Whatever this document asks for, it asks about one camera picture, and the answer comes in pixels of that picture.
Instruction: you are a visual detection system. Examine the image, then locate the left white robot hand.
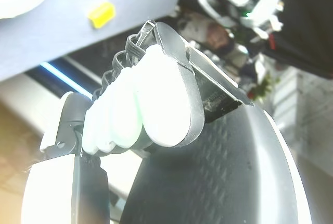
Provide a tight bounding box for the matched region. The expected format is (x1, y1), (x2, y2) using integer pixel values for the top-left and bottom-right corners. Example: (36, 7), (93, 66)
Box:
(20, 20), (300, 224)

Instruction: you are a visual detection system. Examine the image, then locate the yellow rectangular block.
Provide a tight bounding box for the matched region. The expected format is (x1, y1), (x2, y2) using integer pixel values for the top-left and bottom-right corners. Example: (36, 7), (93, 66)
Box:
(87, 0), (117, 29)

